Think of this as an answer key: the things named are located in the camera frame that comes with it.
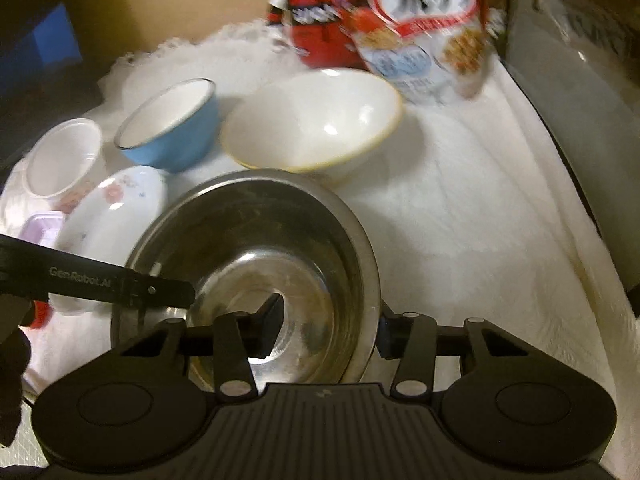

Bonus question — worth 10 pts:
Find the lavender plastic tray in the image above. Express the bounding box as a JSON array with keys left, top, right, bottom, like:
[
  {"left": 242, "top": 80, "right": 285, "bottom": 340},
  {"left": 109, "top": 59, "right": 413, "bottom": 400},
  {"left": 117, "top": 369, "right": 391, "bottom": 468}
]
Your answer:
[{"left": 18, "top": 211, "right": 65, "bottom": 248}]

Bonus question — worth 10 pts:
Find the floral white plate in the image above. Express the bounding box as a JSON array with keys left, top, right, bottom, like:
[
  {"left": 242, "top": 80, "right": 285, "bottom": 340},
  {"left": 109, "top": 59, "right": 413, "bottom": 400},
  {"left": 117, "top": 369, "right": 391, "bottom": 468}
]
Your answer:
[{"left": 46, "top": 164, "right": 170, "bottom": 317}]

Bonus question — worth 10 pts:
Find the stainless steel bowl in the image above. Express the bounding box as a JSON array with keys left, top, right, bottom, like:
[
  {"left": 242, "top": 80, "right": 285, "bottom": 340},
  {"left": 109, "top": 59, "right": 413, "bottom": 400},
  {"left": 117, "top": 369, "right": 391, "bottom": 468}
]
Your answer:
[{"left": 111, "top": 170, "right": 381, "bottom": 387}]

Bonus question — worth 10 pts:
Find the white plastic cup bowl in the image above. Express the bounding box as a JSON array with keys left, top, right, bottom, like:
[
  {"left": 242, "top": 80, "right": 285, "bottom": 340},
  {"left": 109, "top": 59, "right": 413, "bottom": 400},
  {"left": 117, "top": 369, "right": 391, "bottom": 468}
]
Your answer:
[{"left": 23, "top": 118, "right": 107, "bottom": 211}]

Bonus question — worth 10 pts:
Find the blue enamel bowl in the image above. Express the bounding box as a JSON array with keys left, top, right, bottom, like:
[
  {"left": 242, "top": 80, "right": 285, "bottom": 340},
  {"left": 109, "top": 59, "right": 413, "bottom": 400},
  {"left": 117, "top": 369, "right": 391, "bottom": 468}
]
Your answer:
[{"left": 114, "top": 78, "right": 220, "bottom": 174}]

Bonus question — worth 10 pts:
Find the cream ceramic bowl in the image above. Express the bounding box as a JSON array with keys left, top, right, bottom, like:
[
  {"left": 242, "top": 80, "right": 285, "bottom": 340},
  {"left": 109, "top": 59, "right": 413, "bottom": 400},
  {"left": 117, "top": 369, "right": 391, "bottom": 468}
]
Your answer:
[{"left": 219, "top": 68, "right": 405, "bottom": 180}]

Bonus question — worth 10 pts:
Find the white fluffy cloth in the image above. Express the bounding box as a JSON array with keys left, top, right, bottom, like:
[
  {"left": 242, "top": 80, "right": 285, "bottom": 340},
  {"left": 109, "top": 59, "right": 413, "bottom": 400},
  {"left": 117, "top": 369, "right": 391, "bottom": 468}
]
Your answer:
[{"left": 23, "top": 20, "right": 639, "bottom": 479}]

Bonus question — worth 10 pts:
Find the black monitor screen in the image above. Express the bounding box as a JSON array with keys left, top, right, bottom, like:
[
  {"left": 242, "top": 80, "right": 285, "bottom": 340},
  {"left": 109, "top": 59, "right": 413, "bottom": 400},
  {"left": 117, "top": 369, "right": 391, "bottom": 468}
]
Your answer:
[{"left": 1, "top": 0, "right": 102, "bottom": 171}]

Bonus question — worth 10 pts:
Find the red granola cereal bag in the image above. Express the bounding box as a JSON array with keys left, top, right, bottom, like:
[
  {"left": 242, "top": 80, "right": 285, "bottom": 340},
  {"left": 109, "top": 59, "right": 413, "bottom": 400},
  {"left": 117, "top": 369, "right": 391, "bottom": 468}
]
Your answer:
[{"left": 346, "top": 0, "right": 488, "bottom": 104}]

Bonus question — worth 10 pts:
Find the red panda robot figurine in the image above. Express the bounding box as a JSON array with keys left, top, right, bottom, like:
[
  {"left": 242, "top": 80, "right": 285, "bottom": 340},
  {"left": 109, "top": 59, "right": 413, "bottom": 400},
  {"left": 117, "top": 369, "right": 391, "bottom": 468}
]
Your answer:
[{"left": 267, "top": 0, "right": 364, "bottom": 68}]

